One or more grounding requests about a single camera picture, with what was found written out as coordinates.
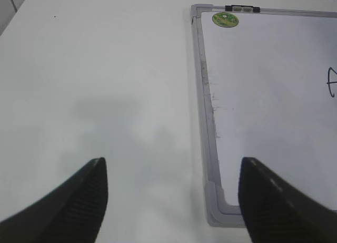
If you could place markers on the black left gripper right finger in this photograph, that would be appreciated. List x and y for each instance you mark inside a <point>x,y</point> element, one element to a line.
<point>275,211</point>

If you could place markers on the black and grey board clip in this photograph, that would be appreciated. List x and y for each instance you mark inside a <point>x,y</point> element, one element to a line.
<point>242,8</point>

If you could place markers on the white board with grey frame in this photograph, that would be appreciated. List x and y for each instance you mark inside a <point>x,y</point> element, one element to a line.
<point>265,89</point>

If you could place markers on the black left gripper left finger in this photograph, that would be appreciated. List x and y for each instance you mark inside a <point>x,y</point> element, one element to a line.
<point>72,212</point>

